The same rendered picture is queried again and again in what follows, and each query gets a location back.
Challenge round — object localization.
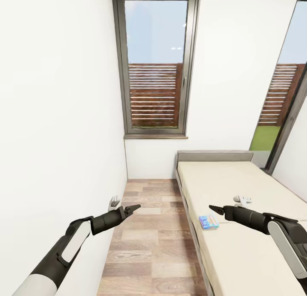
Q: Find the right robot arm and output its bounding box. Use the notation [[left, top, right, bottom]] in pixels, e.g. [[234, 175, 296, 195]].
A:
[[209, 195, 307, 296]]

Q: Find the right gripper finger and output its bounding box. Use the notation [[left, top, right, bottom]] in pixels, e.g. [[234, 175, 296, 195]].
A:
[[209, 205, 226, 215]]

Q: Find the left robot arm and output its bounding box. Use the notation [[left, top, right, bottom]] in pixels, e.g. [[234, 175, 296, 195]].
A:
[[12, 195, 141, 296]]

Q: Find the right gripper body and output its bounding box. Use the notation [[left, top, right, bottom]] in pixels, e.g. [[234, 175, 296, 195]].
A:
[[225, 205, 254, 229]]

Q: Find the board game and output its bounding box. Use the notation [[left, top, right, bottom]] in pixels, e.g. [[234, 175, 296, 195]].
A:
[[199, 215, 220, 230]]

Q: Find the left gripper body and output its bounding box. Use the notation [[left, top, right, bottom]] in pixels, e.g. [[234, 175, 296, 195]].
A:
[[102, 206, 126, 231]]

